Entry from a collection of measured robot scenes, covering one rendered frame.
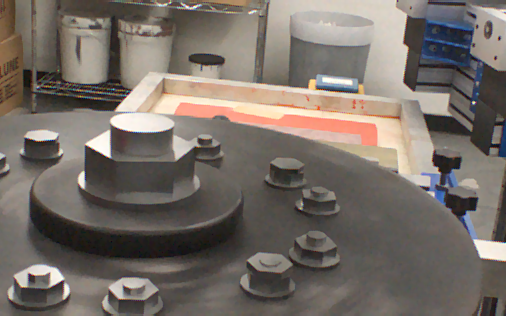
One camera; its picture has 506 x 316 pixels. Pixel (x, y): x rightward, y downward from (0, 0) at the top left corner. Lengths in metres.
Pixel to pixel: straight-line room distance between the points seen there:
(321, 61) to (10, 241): 4.12
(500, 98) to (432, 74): 0.47
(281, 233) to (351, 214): 0.04
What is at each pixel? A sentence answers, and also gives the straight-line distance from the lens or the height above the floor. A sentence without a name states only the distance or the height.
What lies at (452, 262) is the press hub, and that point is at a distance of 0.37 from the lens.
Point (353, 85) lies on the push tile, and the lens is 2.00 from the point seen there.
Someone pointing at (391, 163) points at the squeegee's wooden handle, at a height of 1.05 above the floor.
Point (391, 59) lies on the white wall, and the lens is 4.99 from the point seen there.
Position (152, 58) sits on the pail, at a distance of 4.70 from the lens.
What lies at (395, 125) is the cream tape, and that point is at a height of 0.96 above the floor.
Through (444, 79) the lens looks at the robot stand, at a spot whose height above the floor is 0.98.
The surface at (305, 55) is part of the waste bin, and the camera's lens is 4.47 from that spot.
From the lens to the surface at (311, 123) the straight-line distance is 1.73.
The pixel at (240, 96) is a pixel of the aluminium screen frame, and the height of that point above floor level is 0.97.
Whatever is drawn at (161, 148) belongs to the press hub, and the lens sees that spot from 0.36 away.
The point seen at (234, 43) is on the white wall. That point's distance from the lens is 5.00.
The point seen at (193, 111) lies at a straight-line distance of 1.74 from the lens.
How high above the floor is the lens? 1.46
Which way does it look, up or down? 19 degrees down
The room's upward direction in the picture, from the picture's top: 5 degrees clockwise
